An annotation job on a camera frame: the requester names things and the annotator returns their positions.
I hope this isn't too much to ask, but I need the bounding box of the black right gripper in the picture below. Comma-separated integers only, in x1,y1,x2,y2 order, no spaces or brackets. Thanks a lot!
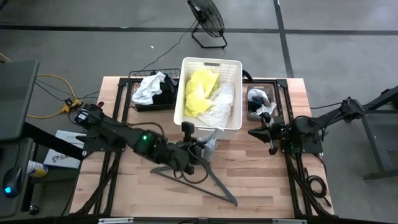
247,111,292,156

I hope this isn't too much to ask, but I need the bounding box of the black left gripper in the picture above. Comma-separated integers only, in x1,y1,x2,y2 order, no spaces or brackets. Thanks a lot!
169,121,213,175

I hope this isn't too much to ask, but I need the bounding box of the small black cloth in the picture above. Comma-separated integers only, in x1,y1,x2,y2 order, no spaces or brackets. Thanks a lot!
248,101,264,115

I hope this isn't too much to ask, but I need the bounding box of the grey blue sock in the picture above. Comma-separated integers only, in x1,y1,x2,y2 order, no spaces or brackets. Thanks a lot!
252,95,271,108

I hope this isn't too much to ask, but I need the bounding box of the large white garment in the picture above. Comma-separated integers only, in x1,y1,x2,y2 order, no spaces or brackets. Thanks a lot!
197,80,236,130

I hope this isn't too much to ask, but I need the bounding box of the black clothes hanger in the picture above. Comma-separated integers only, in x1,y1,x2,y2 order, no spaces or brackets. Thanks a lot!
150,161,239,207

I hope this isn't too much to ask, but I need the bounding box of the yellow shirt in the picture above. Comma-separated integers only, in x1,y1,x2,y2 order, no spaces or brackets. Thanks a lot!
183,68,220,118

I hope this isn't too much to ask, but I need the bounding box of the black garment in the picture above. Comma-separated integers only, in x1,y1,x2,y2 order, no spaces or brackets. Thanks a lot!
151,81,178,108

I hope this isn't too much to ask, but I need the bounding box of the white cloth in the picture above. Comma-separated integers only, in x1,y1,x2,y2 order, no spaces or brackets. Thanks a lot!
132,71,167,106

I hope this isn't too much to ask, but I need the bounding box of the translucent grey plastic bin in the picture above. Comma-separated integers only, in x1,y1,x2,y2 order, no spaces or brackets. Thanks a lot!
247,83,278,122

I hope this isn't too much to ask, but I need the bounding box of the white plastic laundry basket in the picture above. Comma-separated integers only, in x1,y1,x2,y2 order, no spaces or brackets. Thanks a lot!
173,57,243,141

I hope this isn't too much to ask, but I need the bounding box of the black side table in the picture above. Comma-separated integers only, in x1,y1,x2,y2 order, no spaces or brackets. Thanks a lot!
345,85,398,181

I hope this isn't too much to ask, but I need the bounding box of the black floor fan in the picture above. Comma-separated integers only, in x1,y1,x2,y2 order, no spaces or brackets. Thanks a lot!
187,0,228,50

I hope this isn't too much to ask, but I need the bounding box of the yellow power strip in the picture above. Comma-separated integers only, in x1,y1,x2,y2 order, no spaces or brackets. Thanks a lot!
60,98,85,114

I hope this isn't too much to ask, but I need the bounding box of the white printed box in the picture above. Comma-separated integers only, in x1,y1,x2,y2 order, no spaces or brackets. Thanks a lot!
43,129,86,169

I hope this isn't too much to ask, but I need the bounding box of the white yellow can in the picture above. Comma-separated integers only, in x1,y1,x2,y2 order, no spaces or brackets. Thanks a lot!
26,160,49,179

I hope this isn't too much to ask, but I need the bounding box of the black computer mouse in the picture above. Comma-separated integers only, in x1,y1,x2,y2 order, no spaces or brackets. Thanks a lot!
2,167,23,199

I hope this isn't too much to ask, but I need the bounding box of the dark side desk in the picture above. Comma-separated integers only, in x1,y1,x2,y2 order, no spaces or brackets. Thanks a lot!
0,136,35,218

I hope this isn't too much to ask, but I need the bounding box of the dark grey monitor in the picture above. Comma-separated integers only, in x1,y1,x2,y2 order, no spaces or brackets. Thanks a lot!
0,60,40,142

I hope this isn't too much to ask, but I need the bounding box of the black metal table frame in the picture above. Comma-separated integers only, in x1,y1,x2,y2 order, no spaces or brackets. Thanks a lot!
73,77,335,218

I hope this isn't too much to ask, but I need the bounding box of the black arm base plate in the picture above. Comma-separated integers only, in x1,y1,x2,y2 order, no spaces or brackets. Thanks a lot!
279,136,324,155
76,133,128,153

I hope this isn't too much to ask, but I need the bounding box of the black curved handle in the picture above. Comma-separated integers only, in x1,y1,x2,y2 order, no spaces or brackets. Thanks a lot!
238,70,254,82

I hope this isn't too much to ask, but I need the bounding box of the coiled black cable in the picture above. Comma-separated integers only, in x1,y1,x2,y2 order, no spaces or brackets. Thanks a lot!
303,167,332,208

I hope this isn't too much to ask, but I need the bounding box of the black wire basket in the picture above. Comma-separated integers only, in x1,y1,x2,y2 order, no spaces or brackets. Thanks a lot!
127,68,181,113

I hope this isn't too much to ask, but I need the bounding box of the black fan power cable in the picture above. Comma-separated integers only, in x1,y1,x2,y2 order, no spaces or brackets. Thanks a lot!
133,20,198,77

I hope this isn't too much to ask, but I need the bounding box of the black floor cable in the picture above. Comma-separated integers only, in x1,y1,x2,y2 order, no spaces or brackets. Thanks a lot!
34,79,101,125

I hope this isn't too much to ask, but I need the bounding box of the yellow extension cord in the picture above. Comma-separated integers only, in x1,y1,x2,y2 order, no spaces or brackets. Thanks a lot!
0,52,78,119

